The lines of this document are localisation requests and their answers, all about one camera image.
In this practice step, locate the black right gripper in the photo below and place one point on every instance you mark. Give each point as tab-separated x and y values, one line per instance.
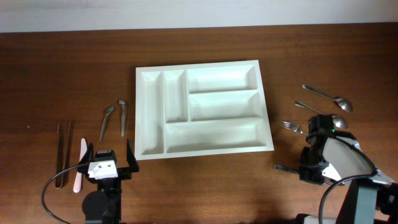
310	173

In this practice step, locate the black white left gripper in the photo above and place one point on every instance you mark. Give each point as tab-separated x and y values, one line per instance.
123	171

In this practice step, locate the steel fork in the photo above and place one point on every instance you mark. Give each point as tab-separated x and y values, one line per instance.
293	127
293	171

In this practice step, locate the steel tablespoon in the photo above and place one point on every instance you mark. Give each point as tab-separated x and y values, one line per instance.
343	103
338	121

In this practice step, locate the steel kitchen tongs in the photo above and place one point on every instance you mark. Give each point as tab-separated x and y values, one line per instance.
63	146

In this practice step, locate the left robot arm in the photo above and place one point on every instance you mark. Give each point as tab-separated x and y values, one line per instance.
103	206

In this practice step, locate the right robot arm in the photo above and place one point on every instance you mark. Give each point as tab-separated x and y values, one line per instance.
369	190

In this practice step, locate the small steel teaspoon left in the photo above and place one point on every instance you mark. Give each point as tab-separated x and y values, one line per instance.
107	114

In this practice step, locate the small steel teaspoon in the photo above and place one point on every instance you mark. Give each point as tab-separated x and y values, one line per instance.
123	105
107	114

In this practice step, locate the small steel teaspoon right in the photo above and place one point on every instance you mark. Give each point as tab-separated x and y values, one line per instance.
123	105

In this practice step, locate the white plastic cutlery tray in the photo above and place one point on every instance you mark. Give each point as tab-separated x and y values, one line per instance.
200	109

